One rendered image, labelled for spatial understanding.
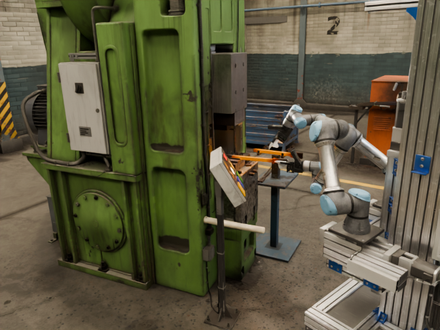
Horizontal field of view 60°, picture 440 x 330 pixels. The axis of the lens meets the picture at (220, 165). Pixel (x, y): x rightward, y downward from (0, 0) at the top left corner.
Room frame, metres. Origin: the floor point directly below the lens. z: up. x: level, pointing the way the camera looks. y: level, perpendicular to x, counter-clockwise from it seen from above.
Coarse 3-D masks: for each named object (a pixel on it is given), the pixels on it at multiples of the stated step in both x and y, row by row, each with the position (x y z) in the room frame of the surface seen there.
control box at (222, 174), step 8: (216, 152) 2.30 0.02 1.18; (224, 152) 2.36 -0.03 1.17; (216, 160) 2.12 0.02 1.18; (224, 160) 2.15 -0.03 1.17; (216, 168) 2.04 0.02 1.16; (224, 168) 2.04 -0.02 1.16; (232, 168) 2.28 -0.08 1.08; (216, 176) 2.04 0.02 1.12; (224, 176) 2.04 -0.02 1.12; (232, 176) 2.08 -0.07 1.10; (224, 184) 2.04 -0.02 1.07; (232, 184) 2.04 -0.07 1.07; (232, 192) 2.04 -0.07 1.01; (240, 192) 2.04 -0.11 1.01; (232, 200) 2.04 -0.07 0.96; (240, 200) 2.04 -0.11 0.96
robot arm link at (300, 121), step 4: (296, 112) 2.55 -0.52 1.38; (292, 116) 2.54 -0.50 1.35; (296, 116) 2.51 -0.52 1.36; (300, 116) 2.49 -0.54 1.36; (304, 116) 2.50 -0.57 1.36; (308, 116) 2.50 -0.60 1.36; (292, 120) 2.54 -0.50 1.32; (296, 120) 2.47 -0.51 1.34; (300, 120) 2.45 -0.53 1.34; (304, 120) 2.46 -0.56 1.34; (308, 120) 2.48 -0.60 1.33; (296, 124) 2.46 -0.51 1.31; (300, 124) 2.46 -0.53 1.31; (304, 124) 2.46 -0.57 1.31; (308, 124) 2.49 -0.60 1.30; (300, 128) 2.47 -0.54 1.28
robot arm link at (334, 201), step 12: (324, 120) 2.12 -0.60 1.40; (336, 120) 2.12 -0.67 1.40; (312, 132) 2.10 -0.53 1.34; (324, 132) 2.06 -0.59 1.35; (336, 132) 2.07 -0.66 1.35; (324, 144) 2.04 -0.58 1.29; (324, 156) 2.01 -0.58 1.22; (324, 168) 1.99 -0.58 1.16; (336, 168) 1.98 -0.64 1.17; (324, 180) 1.97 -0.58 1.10; (336, 180) 1.94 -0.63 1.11; (324, 192) 1.93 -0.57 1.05; (336, 192) 1.89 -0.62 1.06; (324, 204) 1.90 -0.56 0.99; (336, 204) 1.85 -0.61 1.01; (348, 204) 1.86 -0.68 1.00
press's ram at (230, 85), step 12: (216, 60) 2.66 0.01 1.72; (228, 60) 2.62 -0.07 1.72; (240, 60) 2.77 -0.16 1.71; (216, 72) 2.66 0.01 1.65; (228, 72) 2.62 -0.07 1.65; (240, 72) 2.77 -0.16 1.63; (216, 84) 2.66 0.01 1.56; (228, 84) 2.62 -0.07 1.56; (240, 84) 2.77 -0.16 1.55; (216, 96) 2.66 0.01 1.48; (228, 96) 2.62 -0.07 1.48; (240, 96) 2.76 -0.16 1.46; (216, 108) 2.66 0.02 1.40; (228, 108) 2.62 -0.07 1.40; (240, 108) 2.76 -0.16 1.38
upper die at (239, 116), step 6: (216, 114) 2.72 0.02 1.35; (222, 114) 2.70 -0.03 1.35; (228, 114) 2.68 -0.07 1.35; (234, 114) 2.66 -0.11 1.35; (240, 114) 2.76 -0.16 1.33; (216, 120) 2.72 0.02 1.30; (222, 120) 2.70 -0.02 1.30; (228, 120) 2.68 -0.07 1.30; (234, 120) 2.66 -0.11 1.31; (240, 120) 2.76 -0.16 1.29
